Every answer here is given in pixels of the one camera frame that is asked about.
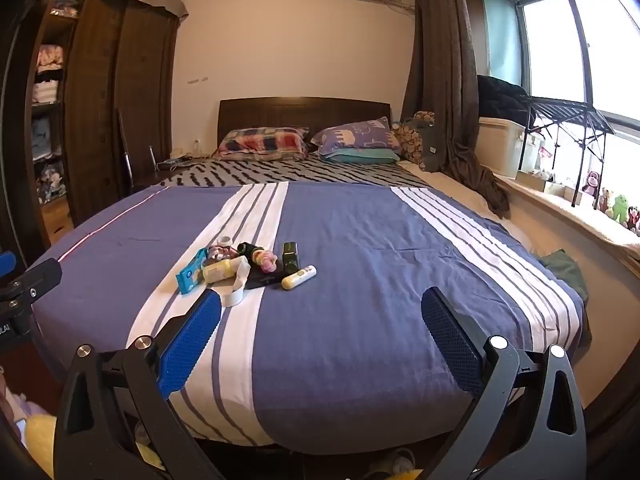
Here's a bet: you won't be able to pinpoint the green cloth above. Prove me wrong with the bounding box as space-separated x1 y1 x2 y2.
540 250 591 301

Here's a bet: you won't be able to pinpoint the plaid pillow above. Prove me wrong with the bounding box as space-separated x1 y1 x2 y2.
216 127 311 161

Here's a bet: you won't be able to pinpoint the dark grey cushion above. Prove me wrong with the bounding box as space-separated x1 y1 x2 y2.
402 119 442 172

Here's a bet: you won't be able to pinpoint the dark chair with metal frame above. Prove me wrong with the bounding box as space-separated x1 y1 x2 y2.
117 107 161 193

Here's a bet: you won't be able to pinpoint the white storage box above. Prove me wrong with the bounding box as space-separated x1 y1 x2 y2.
477 116 528 179

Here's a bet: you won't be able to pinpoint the dark green round bottle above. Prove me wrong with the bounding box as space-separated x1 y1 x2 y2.
236 241 268 261

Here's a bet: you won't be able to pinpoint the brown patterned cushion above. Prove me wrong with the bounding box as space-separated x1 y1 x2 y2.
391 111 436 171

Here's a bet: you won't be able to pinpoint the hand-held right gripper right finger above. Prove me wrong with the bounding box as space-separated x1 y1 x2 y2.
421 286 587 480

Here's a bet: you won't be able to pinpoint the pale yellow bottle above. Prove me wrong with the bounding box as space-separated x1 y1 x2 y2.
202 256 249 282

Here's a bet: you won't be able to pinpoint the black white zebra sheet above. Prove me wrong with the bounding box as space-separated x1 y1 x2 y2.
157 156 436 188

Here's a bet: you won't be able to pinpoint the stacks of folded clothes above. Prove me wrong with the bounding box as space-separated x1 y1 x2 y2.
32 0 68 206

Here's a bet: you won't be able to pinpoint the purple elephant print pillow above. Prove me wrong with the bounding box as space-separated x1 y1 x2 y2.
311 117 403 157

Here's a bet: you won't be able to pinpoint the blue white striped blanket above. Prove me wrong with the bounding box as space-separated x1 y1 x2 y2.
25 182 586 448

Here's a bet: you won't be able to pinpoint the black jacket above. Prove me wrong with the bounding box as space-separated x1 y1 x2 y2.
477 75 533 128

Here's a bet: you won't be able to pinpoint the purple plush slipper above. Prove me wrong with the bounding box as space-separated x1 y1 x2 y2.
0 390 37 426

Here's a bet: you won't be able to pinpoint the dark wooden headboard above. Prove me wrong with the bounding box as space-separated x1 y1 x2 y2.
218 97 392 153

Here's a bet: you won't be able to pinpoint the black folding rack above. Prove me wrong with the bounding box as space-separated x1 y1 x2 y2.
517 95 616 208

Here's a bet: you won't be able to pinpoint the large window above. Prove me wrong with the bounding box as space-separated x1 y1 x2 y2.
517 0 640 161

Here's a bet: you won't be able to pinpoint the teal pillow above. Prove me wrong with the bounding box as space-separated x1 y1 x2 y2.
320 147 401 164

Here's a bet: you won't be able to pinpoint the pink yellow scrunchie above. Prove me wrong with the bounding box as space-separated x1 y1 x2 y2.
251 249 278 273

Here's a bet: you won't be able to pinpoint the white fluffy slipper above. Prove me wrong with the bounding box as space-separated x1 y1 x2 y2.
365 447 417 480

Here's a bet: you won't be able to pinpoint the dark wooden wardrobe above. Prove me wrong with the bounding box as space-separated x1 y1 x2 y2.
0 0 181 261

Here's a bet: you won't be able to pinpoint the brown curtain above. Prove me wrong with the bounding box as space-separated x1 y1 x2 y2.
402 0 511 218

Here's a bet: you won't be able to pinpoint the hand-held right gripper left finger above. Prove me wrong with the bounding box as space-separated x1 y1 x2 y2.
53 290 226 480

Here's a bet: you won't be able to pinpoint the teal roller blind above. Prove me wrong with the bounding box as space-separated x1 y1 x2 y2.
480 0 523 91

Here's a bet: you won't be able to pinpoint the green frog plush toy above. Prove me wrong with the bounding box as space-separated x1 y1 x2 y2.
611 194 632 224

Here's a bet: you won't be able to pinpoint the blue wipes packet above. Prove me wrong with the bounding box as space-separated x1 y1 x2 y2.
175 249 213 295

